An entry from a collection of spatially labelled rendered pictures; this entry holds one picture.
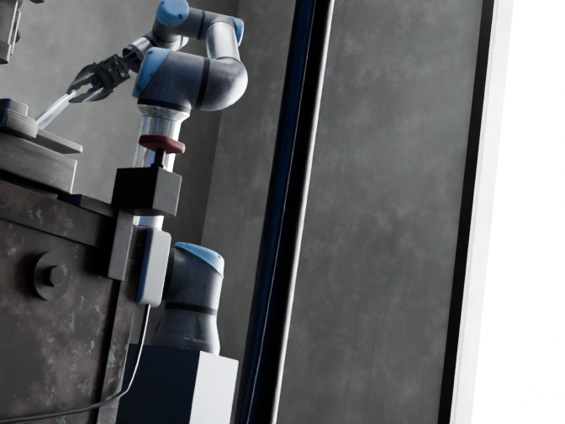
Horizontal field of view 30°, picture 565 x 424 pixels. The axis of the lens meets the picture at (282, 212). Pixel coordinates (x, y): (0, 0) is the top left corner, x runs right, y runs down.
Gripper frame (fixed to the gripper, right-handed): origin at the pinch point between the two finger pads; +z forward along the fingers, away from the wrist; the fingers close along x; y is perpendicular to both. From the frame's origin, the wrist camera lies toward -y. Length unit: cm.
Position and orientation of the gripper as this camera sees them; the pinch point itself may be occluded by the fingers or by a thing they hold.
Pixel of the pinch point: (70, 98)
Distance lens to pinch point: 266.3
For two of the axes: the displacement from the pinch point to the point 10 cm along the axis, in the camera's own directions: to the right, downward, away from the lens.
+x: 5.1, 8.4, 2.0
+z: -7.0, 5.3, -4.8
